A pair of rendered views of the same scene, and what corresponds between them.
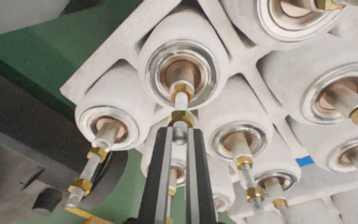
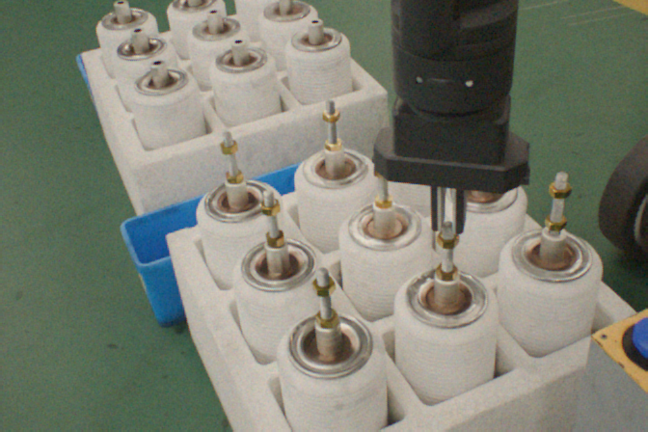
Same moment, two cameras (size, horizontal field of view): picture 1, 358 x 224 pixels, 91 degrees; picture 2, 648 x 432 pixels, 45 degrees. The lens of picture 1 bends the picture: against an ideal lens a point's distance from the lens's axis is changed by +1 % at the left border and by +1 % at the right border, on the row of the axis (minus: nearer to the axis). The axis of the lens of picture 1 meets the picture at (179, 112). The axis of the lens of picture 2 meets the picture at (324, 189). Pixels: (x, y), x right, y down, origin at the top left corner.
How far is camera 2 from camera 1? 0.57 m
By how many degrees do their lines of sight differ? 21
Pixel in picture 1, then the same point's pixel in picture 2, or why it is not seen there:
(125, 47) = (526, 367)
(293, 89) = not seen: hidden behind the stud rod
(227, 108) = (393, 268)
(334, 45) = (282, 315)
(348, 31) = (240, 347)
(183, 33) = (440, 333)
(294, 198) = (268, 127)
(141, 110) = (504, 275)
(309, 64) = (308, 300)
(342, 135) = (258, 226)
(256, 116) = (362, 255)
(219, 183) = not seen: hidden behind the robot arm
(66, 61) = not seen: outside the picture
